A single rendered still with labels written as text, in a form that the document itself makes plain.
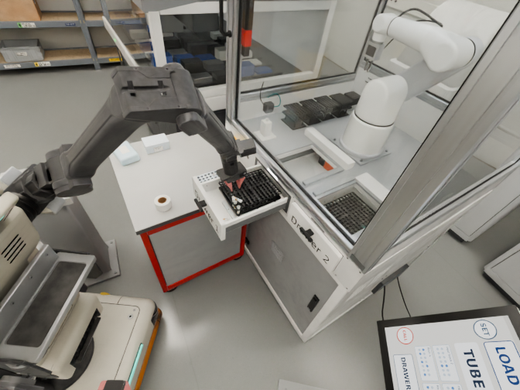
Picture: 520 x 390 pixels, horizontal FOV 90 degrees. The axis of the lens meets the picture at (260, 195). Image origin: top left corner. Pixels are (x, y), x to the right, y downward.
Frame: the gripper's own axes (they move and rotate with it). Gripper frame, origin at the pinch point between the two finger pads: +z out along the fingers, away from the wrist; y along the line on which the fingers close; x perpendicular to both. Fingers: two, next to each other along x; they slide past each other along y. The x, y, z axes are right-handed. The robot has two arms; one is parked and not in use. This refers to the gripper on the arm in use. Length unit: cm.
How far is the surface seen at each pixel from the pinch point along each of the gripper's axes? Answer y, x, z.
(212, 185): -5.8, 14.9, 7.9
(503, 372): 22, -84, -7
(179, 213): -24.0, 14.3, 15.9
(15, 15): -107, 382, -19
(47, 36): -95, 427, 14
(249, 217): 0.9, -8.8, 10.5
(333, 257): 19.5, -38.9, 13.5
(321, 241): 19.3, -32.0, 11.7
